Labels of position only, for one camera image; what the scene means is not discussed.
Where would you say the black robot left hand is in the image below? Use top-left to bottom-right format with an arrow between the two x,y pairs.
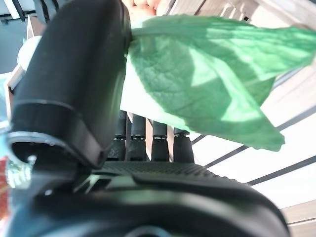
8,0 -> 289,237

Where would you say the wooden slatted crate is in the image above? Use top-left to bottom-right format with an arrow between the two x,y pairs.
148,0 -> 316,237

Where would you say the napa cabbage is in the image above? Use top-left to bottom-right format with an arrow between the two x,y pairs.
17,14 -> 316,151

